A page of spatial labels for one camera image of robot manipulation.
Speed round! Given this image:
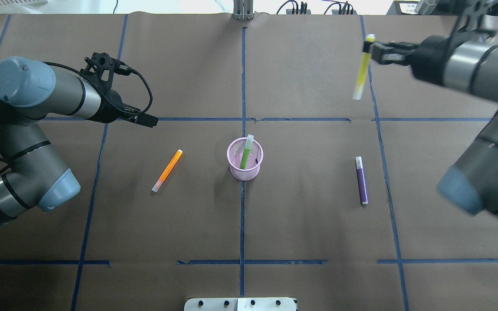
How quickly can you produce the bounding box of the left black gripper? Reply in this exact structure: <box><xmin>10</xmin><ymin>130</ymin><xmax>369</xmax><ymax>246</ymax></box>
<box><xmin>98</xmin><ymin>82</ymin><xmax>159</xmax><ymax>128</ymax></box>

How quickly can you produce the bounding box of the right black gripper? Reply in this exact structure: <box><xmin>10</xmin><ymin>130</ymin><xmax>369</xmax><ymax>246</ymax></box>
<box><xmin>372</xmin><ymin>35</ymin><xmax>451</xmax><ymax>86</ymax></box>

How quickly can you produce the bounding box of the yellow highlighter pen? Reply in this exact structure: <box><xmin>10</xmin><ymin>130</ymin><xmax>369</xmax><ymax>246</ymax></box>
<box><xmin>352</xmin><ymin>34</ymin><xmax>376</xmax><ymax>101</ymax></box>

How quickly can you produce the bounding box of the orange highlighter pen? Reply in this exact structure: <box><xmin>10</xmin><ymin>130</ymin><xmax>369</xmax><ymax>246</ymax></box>
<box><xmin>151</xmin><ymin>149</ymin><xmax>183</xmax><ymax>193</ymax></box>

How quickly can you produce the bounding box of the green highlighter pen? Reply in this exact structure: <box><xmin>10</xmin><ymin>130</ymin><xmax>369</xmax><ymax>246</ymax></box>
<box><xmin>239</xmin><ymin>134</ymin><xmax>254</xmax><ymax>170</ymax></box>

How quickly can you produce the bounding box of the purple highlighter pen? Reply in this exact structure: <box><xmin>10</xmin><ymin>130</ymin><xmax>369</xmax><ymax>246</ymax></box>
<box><xmin>354</xmin><ymin>157</ymin><xmax>368</xmax><ymax>206</ymax></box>

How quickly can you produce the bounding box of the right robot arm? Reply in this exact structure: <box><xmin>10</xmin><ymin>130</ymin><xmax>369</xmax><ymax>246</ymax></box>
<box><xmin>365</xmin><ymin>35</ymin><xmax>498</xmax><ymax>218</ymax></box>

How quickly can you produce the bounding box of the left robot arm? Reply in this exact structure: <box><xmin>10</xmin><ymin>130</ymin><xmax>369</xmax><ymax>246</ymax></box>
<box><xmin>0</xmin><ymin>53</ymin><xmax>158</xmax><ymax>227</ymax></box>

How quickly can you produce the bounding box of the pink mesh pen holder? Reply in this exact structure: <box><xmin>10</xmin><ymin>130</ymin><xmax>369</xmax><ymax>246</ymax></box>
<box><xmin>227</xmin><ymin>135</ymin><xmax>264</xmax><ymax>181</ymax></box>

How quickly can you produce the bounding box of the black power strip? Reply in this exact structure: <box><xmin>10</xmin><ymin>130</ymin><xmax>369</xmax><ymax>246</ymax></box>
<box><xmin>329</xmin><ymin>1</ymin><xmax>356</xmax><ymax>15</ymax></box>
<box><xmin>277</xmin><ymin>0</ymin><xmax>312</xmax><ymax>15</ymax></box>

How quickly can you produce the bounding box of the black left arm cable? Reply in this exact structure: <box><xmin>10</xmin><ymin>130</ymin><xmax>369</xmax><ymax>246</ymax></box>
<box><xmin>44</xmin><ymin>62</ymin><xmax>153</xmax><ymax>116</ymax></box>

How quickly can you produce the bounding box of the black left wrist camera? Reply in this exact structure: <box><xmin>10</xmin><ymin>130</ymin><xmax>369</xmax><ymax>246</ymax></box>
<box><xmin>80</xmin><ymin>52</ymin><xmax>133</xmax><ymax>94</ymax></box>

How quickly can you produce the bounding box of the aluminium frame post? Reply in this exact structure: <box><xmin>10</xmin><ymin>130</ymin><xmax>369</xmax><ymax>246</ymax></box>
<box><xmin>233</xmin><ymin>0</ymin><xmax>255</xmax><ymax>20</ymax></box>

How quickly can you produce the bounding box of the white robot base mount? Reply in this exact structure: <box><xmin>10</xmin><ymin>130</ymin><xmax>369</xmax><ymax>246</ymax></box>
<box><xmin>184</xmin><ymin>297</ymin><xmax>298</xmax><ymax>311</ymax></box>

